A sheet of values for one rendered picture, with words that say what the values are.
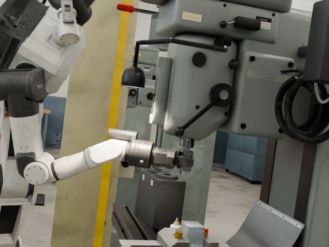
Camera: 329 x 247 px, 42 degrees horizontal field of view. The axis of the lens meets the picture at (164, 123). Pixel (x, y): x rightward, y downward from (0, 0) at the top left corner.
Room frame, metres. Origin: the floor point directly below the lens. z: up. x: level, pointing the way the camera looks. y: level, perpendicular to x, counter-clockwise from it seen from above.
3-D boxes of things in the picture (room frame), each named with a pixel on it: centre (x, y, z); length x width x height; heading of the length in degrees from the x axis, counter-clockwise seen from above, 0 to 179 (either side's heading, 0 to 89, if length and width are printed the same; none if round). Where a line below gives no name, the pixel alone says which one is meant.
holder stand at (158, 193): (1.74, -0.02, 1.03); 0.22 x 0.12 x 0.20; 22
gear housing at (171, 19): (1.40, -0.12, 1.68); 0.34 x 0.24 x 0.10; 105
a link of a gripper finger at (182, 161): (1.36, -0.08, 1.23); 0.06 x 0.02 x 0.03; 84
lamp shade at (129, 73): (1.31, 0.11, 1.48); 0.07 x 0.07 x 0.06
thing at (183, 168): (1.39, -0.08, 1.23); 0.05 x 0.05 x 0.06
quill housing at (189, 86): (1.39, -0.09, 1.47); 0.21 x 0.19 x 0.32; 15
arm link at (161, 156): (1.40, 0.01, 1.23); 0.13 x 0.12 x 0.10; 174
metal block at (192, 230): (1.25, -0.12, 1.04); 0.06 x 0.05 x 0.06; 17
